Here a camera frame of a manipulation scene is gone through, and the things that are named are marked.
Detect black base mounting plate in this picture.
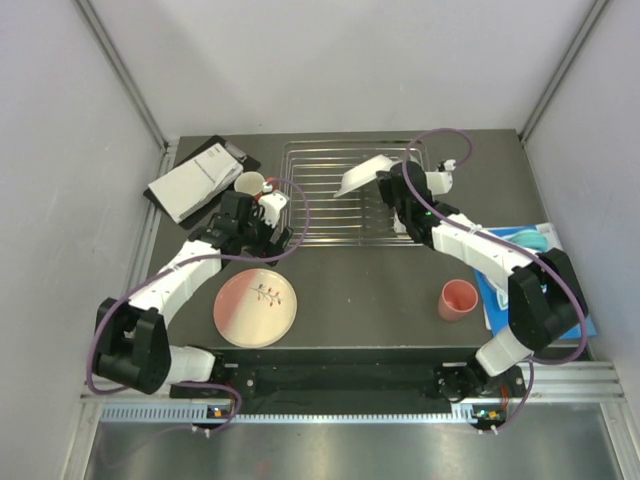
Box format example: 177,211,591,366
169,347,506,406

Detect teal cat-ear headphones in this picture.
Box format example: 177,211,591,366
505,229,549,252

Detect orange white bowl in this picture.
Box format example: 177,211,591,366
393,214,406,234

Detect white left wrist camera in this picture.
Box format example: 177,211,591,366
258,182,289,227

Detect pink cream plate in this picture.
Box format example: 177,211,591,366
213,268,298,349

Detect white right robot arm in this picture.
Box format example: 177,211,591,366
373,161,588,396

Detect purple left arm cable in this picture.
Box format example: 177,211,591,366
85,178,311,451

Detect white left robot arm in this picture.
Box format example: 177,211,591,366
87,190,293,397

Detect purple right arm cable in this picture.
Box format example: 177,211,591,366
402,128,589,436

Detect metal wire dish rack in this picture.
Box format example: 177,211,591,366
280,139,413,247

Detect white paper booklet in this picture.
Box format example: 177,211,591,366
148,143,243,223

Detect blue folder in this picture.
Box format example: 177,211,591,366
472,222,599,346

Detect orange mug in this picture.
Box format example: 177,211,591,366
233,171,278,200

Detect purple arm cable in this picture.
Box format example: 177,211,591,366
402,128,589,436
85,178,311,451

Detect aluminium frame rail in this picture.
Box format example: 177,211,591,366
71,0,169,151

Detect white blue-rimmed plate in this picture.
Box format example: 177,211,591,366
333,155,394,198

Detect pink cup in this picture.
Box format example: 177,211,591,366
438,279,479,322

